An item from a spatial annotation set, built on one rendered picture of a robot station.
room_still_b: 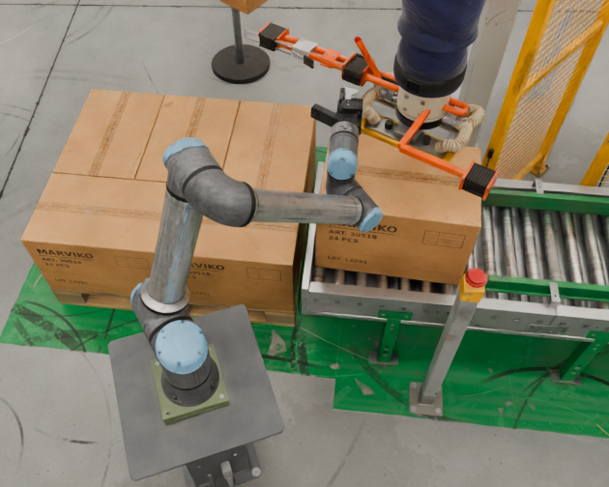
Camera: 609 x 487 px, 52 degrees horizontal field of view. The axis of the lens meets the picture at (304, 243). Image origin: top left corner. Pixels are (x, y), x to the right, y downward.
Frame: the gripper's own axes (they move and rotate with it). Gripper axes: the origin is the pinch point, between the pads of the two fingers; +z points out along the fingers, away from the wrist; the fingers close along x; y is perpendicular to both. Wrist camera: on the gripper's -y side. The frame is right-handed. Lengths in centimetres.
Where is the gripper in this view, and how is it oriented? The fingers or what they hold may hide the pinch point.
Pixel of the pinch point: (341, 88)
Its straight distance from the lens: 213.7
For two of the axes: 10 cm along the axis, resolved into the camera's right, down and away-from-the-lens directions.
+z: 1.0, -8.1, 5.8
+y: 10.0, 0.8, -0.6
